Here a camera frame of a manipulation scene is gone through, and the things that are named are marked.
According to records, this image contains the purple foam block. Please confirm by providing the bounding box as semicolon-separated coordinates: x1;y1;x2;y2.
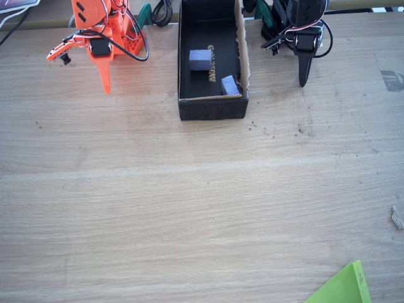
220;74;243;96
188;49;211;72

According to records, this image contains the black cardboard box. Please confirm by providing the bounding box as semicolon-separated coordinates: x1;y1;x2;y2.
177;0;251;121

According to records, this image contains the green table clamp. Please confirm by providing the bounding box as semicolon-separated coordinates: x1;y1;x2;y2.
138;3;153;27
254;0;276;30

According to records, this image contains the white-edged printed sheet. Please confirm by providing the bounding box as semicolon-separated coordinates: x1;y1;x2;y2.
0;0;41;14

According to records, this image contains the lime green sheet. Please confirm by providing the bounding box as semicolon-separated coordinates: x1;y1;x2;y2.
302;259;372;303

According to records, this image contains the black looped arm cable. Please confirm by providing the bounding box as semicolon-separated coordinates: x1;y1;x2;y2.
315;18;334;59

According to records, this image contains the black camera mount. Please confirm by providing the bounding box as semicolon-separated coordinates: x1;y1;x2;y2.
260;33;285;57

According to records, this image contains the red white servo wire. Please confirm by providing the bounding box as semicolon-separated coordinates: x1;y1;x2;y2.
107;0;140;42

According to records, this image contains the orange camera mount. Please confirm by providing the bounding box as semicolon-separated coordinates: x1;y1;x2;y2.
46;39;88;66

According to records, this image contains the black camera cable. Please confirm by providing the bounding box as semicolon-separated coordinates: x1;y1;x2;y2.
62;12;150;62

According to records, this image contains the coiled black cable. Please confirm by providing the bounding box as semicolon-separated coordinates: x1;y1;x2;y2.
151;0;174;28

